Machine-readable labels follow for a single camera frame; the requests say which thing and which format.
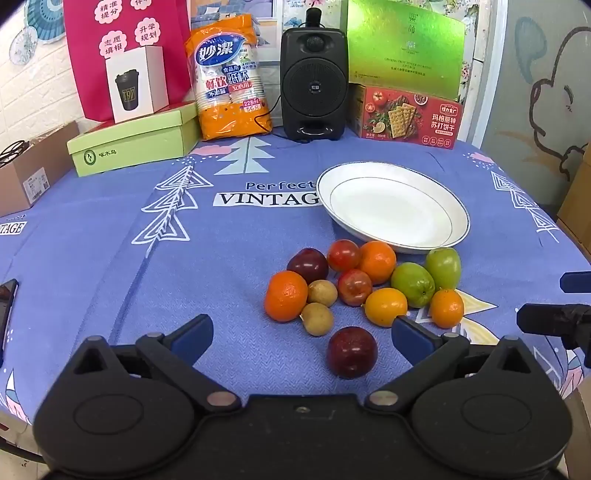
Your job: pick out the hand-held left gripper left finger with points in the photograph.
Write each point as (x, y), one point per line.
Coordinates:
(198, 333)

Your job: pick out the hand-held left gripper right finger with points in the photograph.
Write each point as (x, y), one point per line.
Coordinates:
(407, 337)

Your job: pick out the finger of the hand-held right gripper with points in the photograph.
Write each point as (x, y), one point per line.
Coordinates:
(545, 318)
(577, 281)

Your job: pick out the small yellow orange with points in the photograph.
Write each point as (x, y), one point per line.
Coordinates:
(386, 307)

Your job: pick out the dark purple plum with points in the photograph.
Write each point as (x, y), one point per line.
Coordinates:
(307, 266)
(352, 353)

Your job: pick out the green apple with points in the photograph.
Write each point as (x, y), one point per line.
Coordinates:
(444, 267)

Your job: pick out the brown longan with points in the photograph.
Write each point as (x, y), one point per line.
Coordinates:
(322, 293)
(317, 319)

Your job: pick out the large orange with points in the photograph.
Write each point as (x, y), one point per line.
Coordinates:
(286, 296)
(378, 261)

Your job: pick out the white plate with blue rim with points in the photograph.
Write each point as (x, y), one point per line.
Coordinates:
(392, 207)

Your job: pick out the plain brown cardboard box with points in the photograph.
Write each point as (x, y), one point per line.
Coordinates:
(577, 207)

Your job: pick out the blue printed tablecloth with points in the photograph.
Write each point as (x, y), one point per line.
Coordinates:
(115, 277)

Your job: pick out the black phone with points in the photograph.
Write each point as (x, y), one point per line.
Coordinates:
(7, 314)

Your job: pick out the green shoe box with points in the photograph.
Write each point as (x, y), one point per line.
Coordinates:
(134, 143)

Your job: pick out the red cracker box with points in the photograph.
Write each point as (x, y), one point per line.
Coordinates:
(406, 117)

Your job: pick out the brown cardboard box with label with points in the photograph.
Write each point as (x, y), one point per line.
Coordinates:
(41, 166)

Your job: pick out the orange paper cup pack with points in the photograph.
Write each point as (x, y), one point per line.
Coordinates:
(228, 83)

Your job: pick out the white box with cup print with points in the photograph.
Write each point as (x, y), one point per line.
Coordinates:
(138, 83)

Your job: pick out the black speaker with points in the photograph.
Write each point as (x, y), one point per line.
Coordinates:
(314, 83)

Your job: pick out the green gift box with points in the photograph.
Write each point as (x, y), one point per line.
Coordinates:
(406, 41)

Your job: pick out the round pale fan decoration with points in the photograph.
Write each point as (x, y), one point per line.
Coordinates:
(24, 42)

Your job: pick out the blue paper fan decoration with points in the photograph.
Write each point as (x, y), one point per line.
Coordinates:
(44, 11)

